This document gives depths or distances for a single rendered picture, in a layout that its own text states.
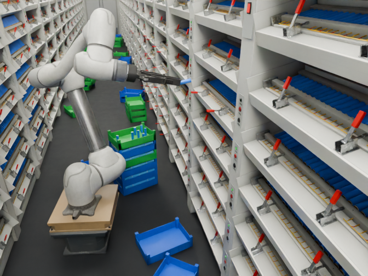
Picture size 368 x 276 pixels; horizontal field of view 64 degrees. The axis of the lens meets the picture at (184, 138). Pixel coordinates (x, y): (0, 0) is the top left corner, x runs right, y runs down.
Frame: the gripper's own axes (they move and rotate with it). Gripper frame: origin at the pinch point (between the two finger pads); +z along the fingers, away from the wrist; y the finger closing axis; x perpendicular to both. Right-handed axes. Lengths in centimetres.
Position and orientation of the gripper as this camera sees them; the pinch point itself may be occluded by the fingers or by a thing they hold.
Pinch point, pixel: (172, 80)
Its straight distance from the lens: 135.2
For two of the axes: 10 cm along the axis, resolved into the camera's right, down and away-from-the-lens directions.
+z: 9.4, 1.1, 3.2
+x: -2.4, 8.9, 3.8
